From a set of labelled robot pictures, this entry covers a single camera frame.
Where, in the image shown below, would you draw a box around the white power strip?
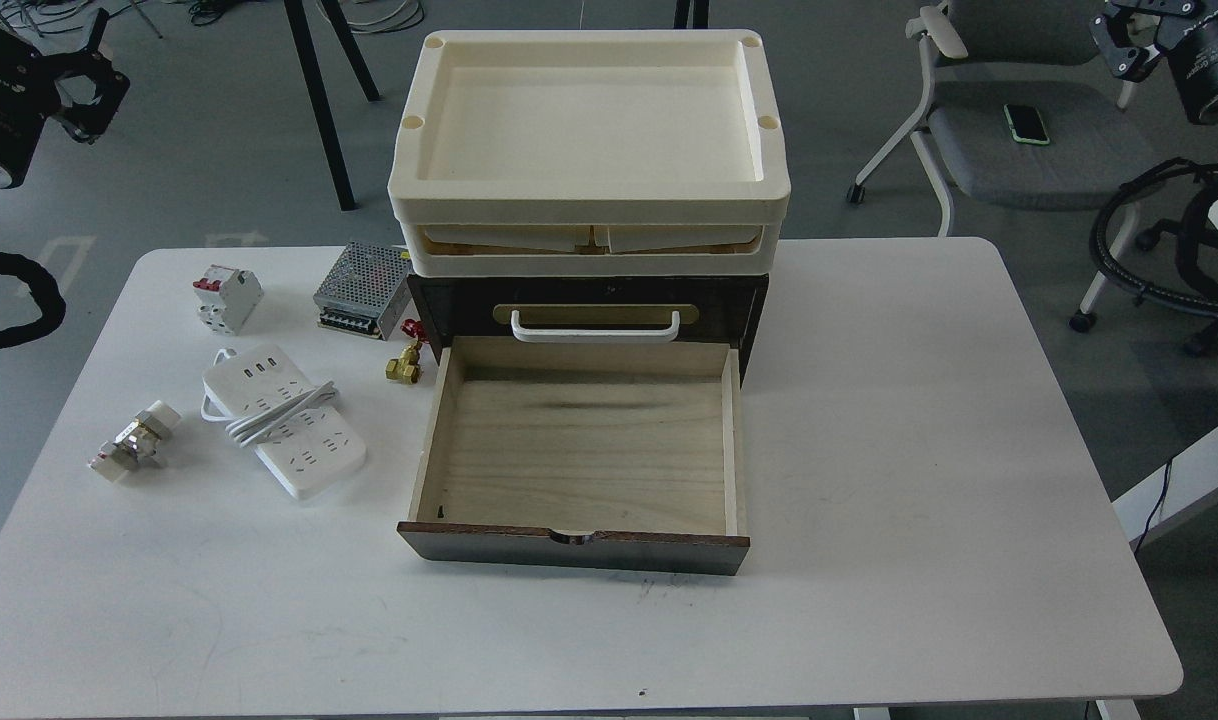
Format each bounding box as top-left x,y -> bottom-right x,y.
201,345 -> 367,498

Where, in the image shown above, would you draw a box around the white power strip cable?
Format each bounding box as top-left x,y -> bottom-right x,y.
200,348 -> 343,448

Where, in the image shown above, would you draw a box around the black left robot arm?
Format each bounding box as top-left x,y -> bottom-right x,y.
0,9 -> 130,190

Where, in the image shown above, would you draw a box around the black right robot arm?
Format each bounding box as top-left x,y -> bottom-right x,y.
1093,1 -> 1218,125

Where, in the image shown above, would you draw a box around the dark wooden cabinet body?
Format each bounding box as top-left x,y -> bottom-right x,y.
409,275 -> 769,373

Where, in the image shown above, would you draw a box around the cream plastic tray cabinet top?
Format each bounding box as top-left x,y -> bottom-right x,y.
389,29 -> 790,277

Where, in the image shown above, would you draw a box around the open wooden drawer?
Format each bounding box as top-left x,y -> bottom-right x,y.
397,337 -> 750,575

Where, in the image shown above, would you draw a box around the metal mesh power supply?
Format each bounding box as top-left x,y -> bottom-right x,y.
315,242 -> 413,340

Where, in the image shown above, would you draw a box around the white red circuit breaker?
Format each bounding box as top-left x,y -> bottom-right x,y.
192,266 -> 263,336

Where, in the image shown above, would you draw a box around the black stand legs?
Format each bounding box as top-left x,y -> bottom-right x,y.
283,1 -> 380,211

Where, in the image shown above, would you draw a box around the green case smartphone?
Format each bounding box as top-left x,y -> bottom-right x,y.
1002,104 -> 1051,146

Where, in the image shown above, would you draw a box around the grey office chair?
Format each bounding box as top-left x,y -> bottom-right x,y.
847,0 -> 1170,238

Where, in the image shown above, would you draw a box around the white side table edge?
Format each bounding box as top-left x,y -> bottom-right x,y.
1113,426 -> 1218,549

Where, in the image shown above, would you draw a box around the white drawer handle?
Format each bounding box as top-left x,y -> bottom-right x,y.
510,308 -> 682,344

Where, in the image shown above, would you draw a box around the brass valve red handle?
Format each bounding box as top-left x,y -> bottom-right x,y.
384,318 -> 428,386

